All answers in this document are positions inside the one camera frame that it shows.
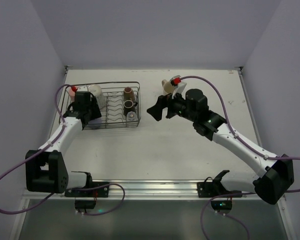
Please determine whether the brown ceramic cup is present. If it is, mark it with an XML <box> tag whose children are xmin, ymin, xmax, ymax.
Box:
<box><xmin>123</xmin><ymin>87</ymin><xmax>135</xmax><ymax>102</ymax></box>

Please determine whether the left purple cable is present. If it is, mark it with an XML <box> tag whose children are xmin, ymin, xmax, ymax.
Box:
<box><xmin>0</xmin><ymin>84</ymin><xmax>75</xmax><ymax>216</ymax></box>

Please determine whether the dark brown mug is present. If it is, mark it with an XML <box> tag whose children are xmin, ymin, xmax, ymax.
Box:
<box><xmin>123</xmin><ymin>99</ymin><xmax>138</xmax><ymax>116</ymax></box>

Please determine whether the cream floral mug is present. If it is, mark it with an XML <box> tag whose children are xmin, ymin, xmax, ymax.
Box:
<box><xmin>161</xmin><ymin>79</ymin><xmax>176</xmax><ymax>96</ymax></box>

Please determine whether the pink plastic cup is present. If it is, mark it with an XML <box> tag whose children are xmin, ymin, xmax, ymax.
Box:
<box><xmin>67</xmin><ymin>86</ymin><xmax>77</xmax><ymax>102</ymax></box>

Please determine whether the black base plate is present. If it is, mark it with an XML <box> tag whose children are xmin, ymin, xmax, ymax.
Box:
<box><xmin>196</xmin><ymin>170</ymin><xmax>243</xmax><ymax>198</ymax></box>
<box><xmin>64</xmin><ymin>181</ymin><xmax>110</xmax><ymax>198</ymax></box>

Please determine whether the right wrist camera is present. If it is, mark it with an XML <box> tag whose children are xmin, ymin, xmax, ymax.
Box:
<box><xmin>169</xmin><ymin>75</ymin><xmax>187</xmax><ymax>99</ymax></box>

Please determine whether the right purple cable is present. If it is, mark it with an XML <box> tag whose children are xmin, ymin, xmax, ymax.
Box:
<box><xmin>179</xmin><ymin>76</ymin><xmax>300</xmax><ymax>193</ymax></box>

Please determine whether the small clear glass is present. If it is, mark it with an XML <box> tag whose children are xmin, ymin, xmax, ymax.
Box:
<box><xmin>126</xmin><ymin>111</ymin><xmax>138</xmax><ymax>123</ymax></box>

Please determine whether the purple cable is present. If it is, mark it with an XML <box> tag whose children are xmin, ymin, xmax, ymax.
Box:
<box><xmin>0</xmin><ymin>84</ymin><xmax>75</xmax><ymax>216</ymax></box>
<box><xmin>179</xmin><ymin>76</ymin><xmax>300</xmax><ymax>193</ymax></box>

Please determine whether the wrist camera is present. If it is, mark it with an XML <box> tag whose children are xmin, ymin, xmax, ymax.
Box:
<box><xmin>169</xmin><ymin>75</ymin><xmax>187</xmax><ymax>99</ymax></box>
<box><xmin>70</xmin><ymin>85</ymin><xmax>89</xmax><ymax>93</ymax></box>

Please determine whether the left controller box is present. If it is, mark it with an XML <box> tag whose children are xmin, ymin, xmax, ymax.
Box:
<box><xmin>74</xmin><ymin>200</ymin><xmax>96</xmax><ymax>212</ymax></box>

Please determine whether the black wire dish rack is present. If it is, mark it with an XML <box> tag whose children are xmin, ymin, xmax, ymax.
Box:
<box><xmin>61</xmin><ymin>81</ymin><xmax>141</xmax><ymax>131</ymax></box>

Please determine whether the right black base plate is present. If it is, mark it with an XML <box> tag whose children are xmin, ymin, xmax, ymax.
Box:
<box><xmin>196</xmin><ymin>170</ymin><xmax>243</xmax><ymax>198</ymax></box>

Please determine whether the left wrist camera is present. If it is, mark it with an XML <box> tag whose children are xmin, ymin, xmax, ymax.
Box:
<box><xmin>70</xmin><ymin>85</ymin><xmax>89</xmax><ymax>93</ymax></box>

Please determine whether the controller box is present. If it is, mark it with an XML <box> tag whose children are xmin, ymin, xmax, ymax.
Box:
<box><xmin>210</xmin><ymin>200</ymin><xmax>233</xmax><ymax>215</ymax></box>
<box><xmin>74</xmin><ymin>200</ymin><xmax>96</xmax><ymax>212</ymax></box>

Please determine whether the lilac plastic cup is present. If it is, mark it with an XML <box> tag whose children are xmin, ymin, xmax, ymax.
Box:
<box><xmin>88</xmin><ymin>117</ymin><xmax>103</xmax><ymax>128</ymax></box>

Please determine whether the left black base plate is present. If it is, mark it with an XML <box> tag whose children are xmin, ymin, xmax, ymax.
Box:
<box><xmin>64</xmin><ymin>181</ymin><xmax>110</xmax><ymax>198</ymax></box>

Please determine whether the white patterned mug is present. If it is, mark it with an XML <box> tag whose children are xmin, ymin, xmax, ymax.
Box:
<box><xmin>88</xmin><ymin>84</ymin><xmax>107</xmax><ymax>109</ymax></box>

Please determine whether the right controller box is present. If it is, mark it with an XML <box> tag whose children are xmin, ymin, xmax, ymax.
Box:
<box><xmin>210</xmin><ymin>200</ymin><xmax>233</xmax><ymax>215</ymax></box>

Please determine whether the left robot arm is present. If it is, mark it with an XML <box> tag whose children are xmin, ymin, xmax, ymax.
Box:
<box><xmin>25</xmin><ymin>91</ymin><xmax>102</xmax><ymax>194</ymax></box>

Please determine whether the aluminium mounting rail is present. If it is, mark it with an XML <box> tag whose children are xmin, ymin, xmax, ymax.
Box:
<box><xmin>22</xmin><ymin>178</ymin><xmax>263</xmax><ymax>201</ymax></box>

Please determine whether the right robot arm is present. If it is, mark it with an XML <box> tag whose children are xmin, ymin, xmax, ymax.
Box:
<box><xmin>147</xmin><ymin>88</ymin><xmax>294</xmax><ymax>205</ymax></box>

